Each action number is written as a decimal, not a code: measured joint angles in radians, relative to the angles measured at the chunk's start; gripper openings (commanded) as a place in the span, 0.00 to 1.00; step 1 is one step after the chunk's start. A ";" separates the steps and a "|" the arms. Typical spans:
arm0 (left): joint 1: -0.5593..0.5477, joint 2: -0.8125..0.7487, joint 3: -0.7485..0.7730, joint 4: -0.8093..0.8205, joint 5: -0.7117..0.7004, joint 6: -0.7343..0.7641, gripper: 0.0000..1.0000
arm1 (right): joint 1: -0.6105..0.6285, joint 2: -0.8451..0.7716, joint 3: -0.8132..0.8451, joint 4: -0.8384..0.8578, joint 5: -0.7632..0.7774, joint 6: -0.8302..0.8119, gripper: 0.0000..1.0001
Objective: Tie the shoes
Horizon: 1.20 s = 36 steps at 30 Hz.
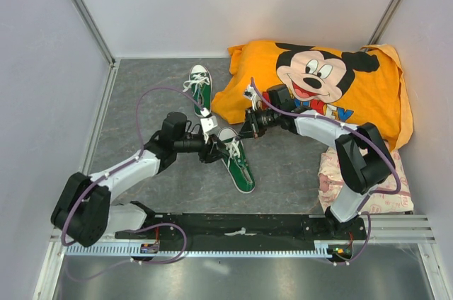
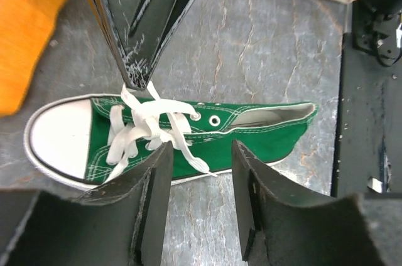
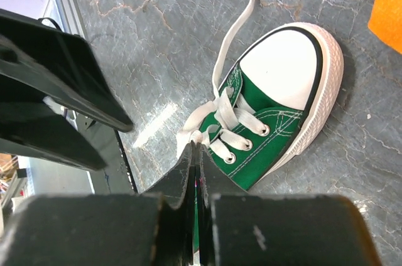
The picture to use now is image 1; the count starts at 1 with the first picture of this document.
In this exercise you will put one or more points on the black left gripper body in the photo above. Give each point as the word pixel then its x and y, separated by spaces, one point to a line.
pixel 204 153

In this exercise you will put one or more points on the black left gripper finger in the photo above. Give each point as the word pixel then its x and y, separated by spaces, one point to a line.
pixel 218 156
pixel 221 150

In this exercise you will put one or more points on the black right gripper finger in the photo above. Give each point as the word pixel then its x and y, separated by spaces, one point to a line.
pixel 248 137
pixel 246 129

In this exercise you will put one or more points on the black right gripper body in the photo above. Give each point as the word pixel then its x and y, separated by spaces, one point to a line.
pixel 262 120

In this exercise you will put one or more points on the white shoelace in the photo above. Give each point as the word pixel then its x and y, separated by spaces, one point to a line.
pixel 234 146

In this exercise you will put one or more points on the green canvas sneaker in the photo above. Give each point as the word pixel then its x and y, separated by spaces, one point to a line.
pixel 240 174
pixel 200 84

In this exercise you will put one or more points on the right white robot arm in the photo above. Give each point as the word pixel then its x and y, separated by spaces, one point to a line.
pixel 364 159

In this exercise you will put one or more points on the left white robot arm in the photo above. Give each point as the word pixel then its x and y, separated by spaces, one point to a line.
pixel 84 211

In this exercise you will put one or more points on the orange Mickey Mouse cloth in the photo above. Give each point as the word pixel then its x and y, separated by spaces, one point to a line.
pixel 352 87

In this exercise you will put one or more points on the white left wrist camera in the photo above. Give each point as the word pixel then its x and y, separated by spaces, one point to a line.
pixel 208 122

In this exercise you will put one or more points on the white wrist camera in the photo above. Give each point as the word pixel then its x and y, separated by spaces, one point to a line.
pixel 208 122
pixel 249 93

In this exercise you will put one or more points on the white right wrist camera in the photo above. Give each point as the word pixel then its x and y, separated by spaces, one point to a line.
pixel 249 93

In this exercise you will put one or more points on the white cable tie on rail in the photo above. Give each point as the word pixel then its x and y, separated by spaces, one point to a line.
pixel 241 232

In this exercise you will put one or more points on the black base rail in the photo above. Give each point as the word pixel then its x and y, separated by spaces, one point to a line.
pixel 295 226

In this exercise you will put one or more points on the grey slotted cable duct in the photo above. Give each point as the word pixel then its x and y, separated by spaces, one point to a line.
pixel 129 249

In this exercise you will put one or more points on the aluminium frame rail front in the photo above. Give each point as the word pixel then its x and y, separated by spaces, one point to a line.
pixel 379 226

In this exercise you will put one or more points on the left aluminium corner post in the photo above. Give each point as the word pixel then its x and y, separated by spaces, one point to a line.
pixel 94 31

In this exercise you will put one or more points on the aluminium corner post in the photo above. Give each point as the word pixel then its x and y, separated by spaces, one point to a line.
pixel 394 3
pixel 94 31

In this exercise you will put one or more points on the right aluminium corner post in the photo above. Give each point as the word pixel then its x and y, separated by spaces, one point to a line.
pixel 394 3

